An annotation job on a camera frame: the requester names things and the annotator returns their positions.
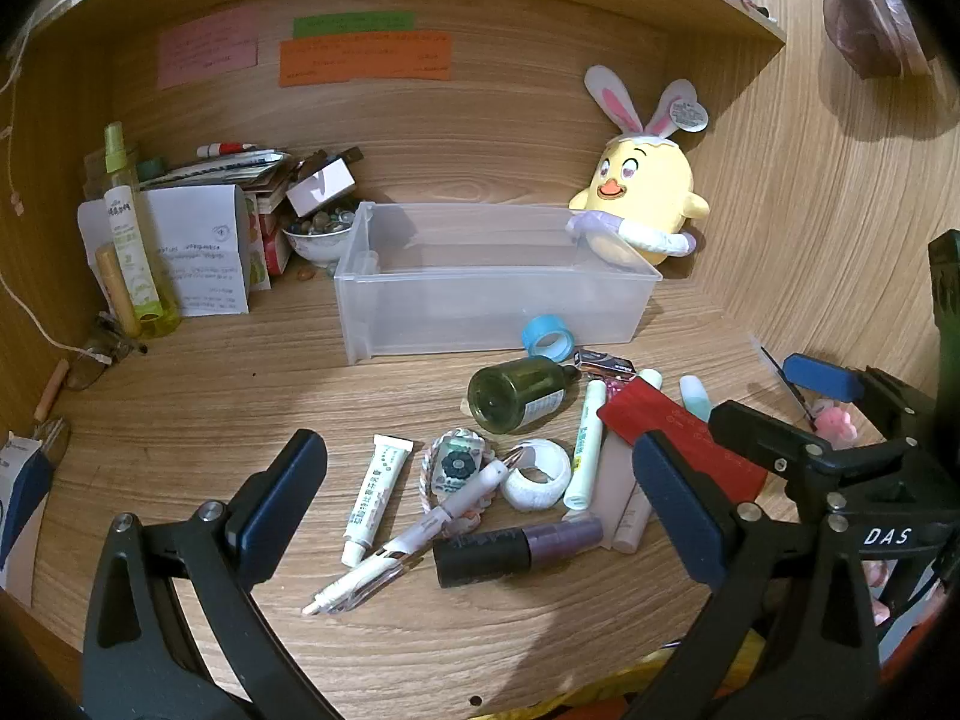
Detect eyeglasses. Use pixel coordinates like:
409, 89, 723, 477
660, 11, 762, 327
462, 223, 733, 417
64, 315, 147, 391

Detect wooden stick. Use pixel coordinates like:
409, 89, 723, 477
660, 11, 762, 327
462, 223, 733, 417
34, 360, 70, 421

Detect mint green tube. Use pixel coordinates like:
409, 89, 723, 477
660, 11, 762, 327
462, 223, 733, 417
679, 375, 713, 422

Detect yellow chick plush toy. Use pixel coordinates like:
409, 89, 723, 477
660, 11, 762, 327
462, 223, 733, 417
566, 64, 712, 271

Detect small white box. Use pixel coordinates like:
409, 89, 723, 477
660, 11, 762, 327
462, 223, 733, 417
285, 157, 355, 217

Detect white pen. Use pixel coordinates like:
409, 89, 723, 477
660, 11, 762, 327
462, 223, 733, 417
301, 461, 515, 618

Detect orange paper note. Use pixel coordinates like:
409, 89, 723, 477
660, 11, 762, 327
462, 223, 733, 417
279, 31, 454, 89

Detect stack of papers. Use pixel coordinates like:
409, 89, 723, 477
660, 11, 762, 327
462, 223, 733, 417
139, 144, 293, 192

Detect red printed carton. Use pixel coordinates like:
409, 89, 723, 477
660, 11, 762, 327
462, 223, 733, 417
241, 191, 293, 276

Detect white ointment tube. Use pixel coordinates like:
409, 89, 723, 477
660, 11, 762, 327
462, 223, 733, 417
341, 435, 415, 568

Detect small pink toy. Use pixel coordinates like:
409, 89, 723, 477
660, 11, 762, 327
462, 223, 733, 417
814, 403, 857, 442

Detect clear plastic drawer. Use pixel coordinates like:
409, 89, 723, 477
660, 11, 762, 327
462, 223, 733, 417
332, 201, 663, 365

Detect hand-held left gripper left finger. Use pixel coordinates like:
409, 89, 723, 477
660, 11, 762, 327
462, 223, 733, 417
81, 429, 329, 720

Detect pink paper note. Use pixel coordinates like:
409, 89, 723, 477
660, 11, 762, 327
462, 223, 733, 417
157, 4, 260, 89

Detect red box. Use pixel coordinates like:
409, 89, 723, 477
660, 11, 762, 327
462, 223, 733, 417
596, 377, 770, 503

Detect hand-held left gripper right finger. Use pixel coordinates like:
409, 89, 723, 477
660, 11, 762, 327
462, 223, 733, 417
622, 431, 880, 720

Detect dark green glass bottle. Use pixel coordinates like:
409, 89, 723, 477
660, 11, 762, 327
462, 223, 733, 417
466, 356, 582, 436

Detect white tape roll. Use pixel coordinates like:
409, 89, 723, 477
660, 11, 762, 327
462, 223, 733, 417
501, 439, 575, 512

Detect white and green stick tube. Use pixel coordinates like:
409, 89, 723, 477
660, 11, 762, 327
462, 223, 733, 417
562, 379, 607, 511

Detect pale pink bottle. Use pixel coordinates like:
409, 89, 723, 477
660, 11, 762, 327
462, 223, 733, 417
589, 435, 653, 554

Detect brown leather object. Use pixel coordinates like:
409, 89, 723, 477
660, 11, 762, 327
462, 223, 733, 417
821, 0, 935, 80

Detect yellow stick tube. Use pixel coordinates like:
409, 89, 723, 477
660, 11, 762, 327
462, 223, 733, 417
95, 244, 142, 337

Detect blue tape roll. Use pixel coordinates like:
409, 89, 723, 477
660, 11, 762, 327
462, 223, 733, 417
521, 313, 575, 361

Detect bowl of stones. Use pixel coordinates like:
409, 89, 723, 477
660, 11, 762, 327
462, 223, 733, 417
281, 210, 359, 269

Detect blue and white box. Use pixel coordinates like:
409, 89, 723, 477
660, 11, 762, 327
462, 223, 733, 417
0, 431, 55, 590

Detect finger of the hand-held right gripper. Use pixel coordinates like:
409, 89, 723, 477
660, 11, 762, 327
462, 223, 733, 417
709, 401, 852, 515
782, 354, 897, 425

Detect green paper note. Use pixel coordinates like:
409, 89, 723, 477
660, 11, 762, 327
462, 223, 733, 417
292, 11, 416, 38

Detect purple bottle with black cap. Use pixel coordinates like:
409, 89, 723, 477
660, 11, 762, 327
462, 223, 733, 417
433, 517, 605, 588

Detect white folded paper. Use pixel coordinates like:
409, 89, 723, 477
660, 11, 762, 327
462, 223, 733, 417
77, 184, 252, 318

